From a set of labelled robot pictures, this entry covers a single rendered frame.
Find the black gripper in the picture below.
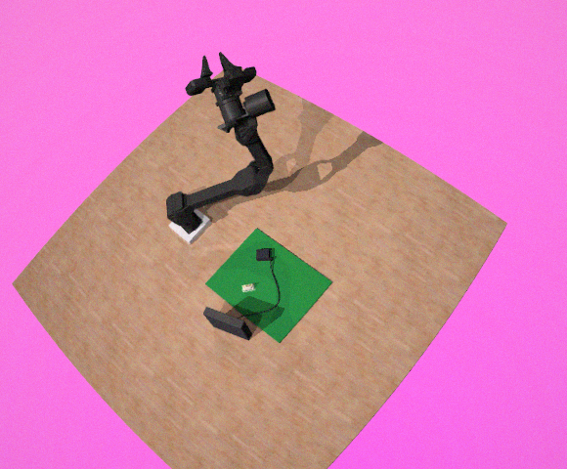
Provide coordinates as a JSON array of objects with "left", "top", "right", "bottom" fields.
[{"left": 185, "top": 52, "right": 257, "bottom": 108}]

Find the black fan cable with plug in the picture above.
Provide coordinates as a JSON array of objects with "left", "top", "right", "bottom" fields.
[{"left": 240, "top": 249, "right": 280, "bottom": 318}]

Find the black cooling fan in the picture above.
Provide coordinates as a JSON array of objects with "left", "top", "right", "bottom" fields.
[{"left": 203, "top": 307, "right": 252, "bottom": 340}]

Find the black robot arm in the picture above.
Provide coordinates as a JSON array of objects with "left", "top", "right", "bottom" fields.
[{"left": 166, "top": 68, "right": 275, "bottom": 234}]

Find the green circuit board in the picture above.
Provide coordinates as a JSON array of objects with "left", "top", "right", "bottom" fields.
[{"left": 206, "top": 228, "right": 332, "bottom": 343}]

